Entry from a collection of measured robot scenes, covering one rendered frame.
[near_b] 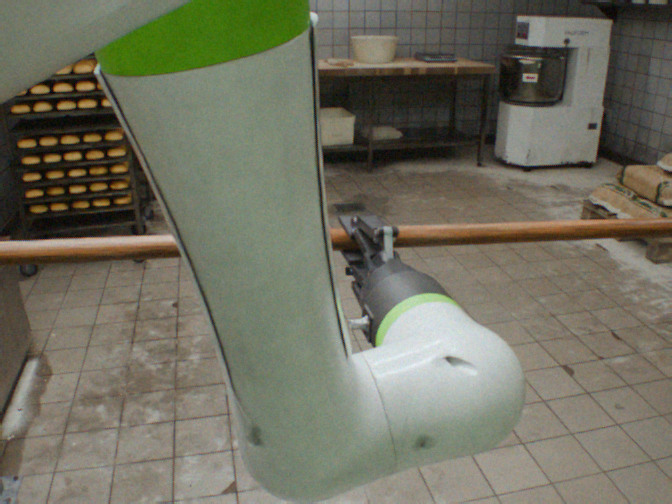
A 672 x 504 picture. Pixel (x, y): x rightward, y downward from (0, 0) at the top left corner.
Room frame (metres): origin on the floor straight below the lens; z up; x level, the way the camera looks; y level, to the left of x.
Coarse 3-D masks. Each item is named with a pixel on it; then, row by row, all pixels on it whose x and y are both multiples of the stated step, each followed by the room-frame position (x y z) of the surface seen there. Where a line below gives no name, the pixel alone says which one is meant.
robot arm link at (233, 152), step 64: (256, 64) 0.28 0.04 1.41; (128, 128) 0.30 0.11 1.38; (192, 128) 0.28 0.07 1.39; (256, 128) 0.28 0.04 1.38; (320, 128) 0.33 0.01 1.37; (192, 192) 0.29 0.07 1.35; (256, 192) 0.29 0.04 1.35; (320, 192) 0.33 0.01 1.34; (192, 256) 0.31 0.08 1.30; (256, 256) 0.30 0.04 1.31; (320, 256) 0.33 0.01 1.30; (256, 320) 0.31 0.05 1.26; (320, 320) 0.33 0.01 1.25; (256, 384) 0.32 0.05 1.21; (320, 384) 0.32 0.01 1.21; (256, 448) 0.33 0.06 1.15; (320, 448) 0.32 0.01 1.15; (384, 448) 0.34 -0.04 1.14
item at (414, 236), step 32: (448, 224) 0.78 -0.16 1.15; (480, 224) 0.79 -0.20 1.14; (512, 224) 0.79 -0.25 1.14; (544, 224) 0.80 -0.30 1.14; (576, 224) 0.81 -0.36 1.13; (608, 224) 0.82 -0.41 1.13; (640, 224) 0.83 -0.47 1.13; (0, 256) 0.63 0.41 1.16; (32, 256) 0.64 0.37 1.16; (64, 256) 0.65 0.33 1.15; (96, 256) 0.66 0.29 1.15; (128, 256) 0.67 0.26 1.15; (160, 256) 0.68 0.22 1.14
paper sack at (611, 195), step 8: (600, 184) 3.84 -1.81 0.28; (608, 184) 3.79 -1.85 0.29; (616, 184) 3.78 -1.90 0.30; (592, 192) 3.84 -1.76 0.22; (600, 192) 3.77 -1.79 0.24; (608, 192) 3.72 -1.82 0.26; (616, 192) 3.67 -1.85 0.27; (624, 192) 3.63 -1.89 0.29; (632, 192) 3.62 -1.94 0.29; (592, 200) 3.78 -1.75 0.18; (600, 200) 3.73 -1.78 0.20; (608, 200) 3.67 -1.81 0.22; (616, 200) 3.62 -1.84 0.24; (624, 200) 3.57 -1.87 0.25; (608, 208) 3.63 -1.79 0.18; (616, 208) 3.59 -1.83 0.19
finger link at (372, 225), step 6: (360, 216) 0.69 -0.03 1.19; (366, 216) 0.69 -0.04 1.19; (372, 216) 0.69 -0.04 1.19; (360, 222) 0.68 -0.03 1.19; (366, 222) 0.66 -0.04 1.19; (372, 222) 0.66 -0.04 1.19; (378, 222) 0.66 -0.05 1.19; (384, 222) 0.66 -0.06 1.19; (366, 228) 0.65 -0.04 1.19; (372, 228) 0.63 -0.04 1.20; (378, 228) 0.61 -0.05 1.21; (396, 228) 0.61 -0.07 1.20; (372, 234) 0.63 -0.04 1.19; (378, 234) 0.61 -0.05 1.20; (396, 234) 0.61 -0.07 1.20
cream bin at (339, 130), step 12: (324, 108) 5.59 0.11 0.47; (336, 108) 5.62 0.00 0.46; (324, 120) 5.09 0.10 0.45; (336, 120) 5.11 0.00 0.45; (348, 120) 5.14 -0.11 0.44; (324, 132) 5.10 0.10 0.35; (336, 132) 5.12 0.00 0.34; (348, 132) 5.15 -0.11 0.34; (324, 144) 5.10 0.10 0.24; (336, 144) 5.13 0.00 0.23; (348, 144) 5.15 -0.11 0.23
